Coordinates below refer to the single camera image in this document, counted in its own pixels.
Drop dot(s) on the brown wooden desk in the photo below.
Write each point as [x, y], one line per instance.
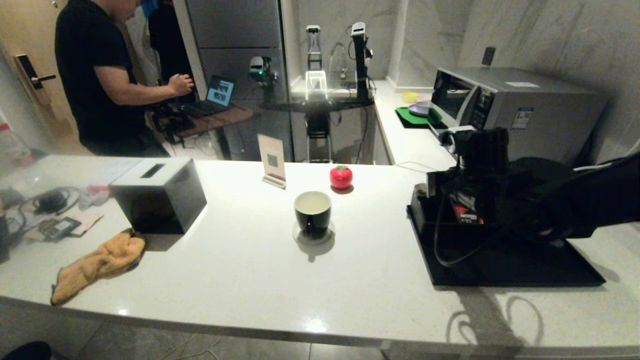
[225, 119]

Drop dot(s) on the black rounded object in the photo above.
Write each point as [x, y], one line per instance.
[25, 351]

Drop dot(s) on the open laptop blue screen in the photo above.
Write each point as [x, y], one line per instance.
[220, 92]

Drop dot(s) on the clear plastic bottle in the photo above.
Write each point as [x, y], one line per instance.
[12, 145]

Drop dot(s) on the QR code sign card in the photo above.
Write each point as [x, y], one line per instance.
[271, 158]

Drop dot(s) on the chrome kitchen faucet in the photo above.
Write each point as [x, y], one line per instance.
[336, 55]

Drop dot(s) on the green mat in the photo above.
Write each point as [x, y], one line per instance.
[410, 116]

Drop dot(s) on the dark wall outlet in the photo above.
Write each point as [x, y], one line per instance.
[489, 55]

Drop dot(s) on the black electronic door lock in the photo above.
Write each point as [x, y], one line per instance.
[30, 75]

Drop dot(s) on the dark pyramid tea bag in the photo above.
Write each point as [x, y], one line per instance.
[420, 190]

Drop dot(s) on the stainless steel refrigerator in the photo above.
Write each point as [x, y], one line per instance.
[235, 25]

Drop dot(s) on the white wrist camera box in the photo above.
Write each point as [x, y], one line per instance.
[457, 134]

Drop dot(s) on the black electric kettle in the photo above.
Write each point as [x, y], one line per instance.
[545, 165]

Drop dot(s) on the black serving tray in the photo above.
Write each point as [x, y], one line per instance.
[500, 272]

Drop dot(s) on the black glossy tissue box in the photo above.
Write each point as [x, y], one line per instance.
[160, 196]

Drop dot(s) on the red coffee sachet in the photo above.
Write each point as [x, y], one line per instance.
[470, 217]

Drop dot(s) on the teal card packet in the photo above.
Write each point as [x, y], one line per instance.
[60, 227]

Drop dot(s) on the person's right hand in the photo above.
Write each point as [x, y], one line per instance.
[181, 84]

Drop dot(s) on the yellow bowl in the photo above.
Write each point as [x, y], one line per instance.
[410, 96]

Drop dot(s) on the grey upright robot arm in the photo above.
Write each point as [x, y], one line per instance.
[314, 47]

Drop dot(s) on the purple bowl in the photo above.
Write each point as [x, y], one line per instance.
[420, 108]

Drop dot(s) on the black compartment organizer box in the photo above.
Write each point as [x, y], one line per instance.
[417, 215]

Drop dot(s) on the person in dark clothes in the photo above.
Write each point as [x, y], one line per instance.
[170, 45]

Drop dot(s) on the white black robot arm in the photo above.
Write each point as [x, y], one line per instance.
[360, 55]

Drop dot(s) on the silver microwave oven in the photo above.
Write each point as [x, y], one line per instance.
[550, 110]

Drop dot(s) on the red tomato shaped timer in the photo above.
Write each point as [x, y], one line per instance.
[341, 176]

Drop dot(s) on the printed white paper sheet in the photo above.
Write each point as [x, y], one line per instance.
[115, 170]

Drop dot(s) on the person in black shirt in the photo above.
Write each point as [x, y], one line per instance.
[90, 75]

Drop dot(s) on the black mug white inside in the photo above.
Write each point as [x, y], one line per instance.
[312, 216]

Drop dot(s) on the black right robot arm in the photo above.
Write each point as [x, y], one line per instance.
[600, 200]

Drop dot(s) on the pink paper envelope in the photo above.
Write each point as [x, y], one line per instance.
[90, 220]

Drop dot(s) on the black robot torso column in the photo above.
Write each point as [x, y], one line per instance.
[318, 131]

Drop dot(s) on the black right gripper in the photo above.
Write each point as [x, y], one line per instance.
[465, 187]

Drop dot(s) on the black round platform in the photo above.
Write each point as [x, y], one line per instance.
[320, 104]

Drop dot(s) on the glowing white frame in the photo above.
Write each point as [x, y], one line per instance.
[316, 73]

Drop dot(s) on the orange terry cloth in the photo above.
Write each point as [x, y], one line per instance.
[95, 265]

